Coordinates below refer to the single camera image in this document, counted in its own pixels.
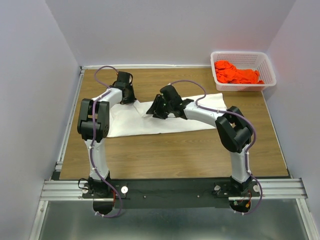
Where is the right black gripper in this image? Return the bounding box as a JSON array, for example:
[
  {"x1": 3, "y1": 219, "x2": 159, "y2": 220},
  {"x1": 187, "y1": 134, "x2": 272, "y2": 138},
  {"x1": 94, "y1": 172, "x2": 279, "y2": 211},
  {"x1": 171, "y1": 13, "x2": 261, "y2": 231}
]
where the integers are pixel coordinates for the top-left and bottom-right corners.
[{"x1": 145, "y1": 94, "x2": 173, "y2": 120}]

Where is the white t shirt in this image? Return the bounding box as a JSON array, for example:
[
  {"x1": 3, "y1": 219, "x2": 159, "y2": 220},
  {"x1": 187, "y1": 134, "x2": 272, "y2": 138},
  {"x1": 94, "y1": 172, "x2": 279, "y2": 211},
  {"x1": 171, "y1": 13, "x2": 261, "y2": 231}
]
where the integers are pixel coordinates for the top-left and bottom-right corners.
[{"x1": 102, "y1": 89, "x2": 215, "y2": 138}]

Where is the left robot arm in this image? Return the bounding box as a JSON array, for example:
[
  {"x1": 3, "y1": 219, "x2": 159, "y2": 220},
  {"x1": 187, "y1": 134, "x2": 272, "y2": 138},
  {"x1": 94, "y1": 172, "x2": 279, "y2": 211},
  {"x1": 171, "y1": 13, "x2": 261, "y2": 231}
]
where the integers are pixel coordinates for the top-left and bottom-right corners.
[{"x1": 77, "y1": 71, "x2": 136, "y2": 198}]

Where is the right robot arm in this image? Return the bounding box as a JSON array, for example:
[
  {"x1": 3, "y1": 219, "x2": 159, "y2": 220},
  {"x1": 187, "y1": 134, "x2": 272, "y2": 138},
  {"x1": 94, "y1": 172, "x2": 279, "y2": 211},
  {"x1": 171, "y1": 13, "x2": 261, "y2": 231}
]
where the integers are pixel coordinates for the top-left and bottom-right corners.
[{"x1": 146, "y1": 84, "x2": 256, "y2": 196}]

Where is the orange t shirt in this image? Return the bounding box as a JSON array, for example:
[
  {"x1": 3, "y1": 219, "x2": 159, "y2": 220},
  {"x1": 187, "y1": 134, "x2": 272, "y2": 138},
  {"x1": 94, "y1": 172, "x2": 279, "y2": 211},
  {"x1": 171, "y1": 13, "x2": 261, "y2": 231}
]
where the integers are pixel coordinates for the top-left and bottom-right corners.
[{"x1": 214, "y1": 60, "x2": 264, "y2": 85}]

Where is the white plastic basket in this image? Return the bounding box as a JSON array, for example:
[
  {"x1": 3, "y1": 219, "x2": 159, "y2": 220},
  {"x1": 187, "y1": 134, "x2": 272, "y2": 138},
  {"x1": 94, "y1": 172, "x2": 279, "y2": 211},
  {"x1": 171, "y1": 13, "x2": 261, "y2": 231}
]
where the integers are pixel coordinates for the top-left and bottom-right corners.
[{"x1": 210, "y1": 51, "x2": 277, "y2": 92}]

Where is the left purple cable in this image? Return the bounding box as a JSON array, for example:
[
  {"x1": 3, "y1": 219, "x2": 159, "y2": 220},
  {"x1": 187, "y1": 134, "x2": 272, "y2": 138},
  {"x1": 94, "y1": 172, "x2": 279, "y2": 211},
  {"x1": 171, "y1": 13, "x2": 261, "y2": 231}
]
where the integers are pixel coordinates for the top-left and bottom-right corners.
[{"x1": 88, "y1": 65, "x2": 123, "y2": 219}]

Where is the purple cable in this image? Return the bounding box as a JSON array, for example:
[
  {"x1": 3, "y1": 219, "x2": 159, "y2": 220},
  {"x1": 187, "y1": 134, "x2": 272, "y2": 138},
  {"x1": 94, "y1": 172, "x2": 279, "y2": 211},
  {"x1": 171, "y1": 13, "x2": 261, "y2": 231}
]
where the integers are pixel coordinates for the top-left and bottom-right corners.
[
  {"x1": 171, "y1": 79, "x2": 264, "y2": 216},
  {"x1": 88, "y1": 65, "x2": 123, "y2": 219}
]

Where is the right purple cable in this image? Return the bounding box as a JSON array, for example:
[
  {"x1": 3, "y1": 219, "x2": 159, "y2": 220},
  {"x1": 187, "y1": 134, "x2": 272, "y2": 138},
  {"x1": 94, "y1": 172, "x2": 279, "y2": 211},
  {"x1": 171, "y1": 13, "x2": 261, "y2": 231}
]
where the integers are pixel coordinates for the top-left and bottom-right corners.
[{"x1": 171, "y1": 79, "x2": 264, "y2": 216}]

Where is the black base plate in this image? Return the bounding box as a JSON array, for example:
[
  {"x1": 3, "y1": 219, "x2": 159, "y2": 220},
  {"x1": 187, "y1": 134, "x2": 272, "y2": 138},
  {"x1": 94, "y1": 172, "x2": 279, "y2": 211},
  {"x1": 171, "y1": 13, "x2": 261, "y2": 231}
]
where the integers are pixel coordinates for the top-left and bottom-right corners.
[{"x1": 79, "y1": 177, "x2": 260, "y2": 216}]

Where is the aluminium frame rail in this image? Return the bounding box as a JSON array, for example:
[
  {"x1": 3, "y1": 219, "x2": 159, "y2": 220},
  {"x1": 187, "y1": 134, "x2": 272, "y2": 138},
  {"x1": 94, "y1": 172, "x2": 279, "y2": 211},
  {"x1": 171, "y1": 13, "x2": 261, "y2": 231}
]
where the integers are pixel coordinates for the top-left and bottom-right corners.
[{"x1": 30, "y1": 66, "x2": 312, "y2": 240}]

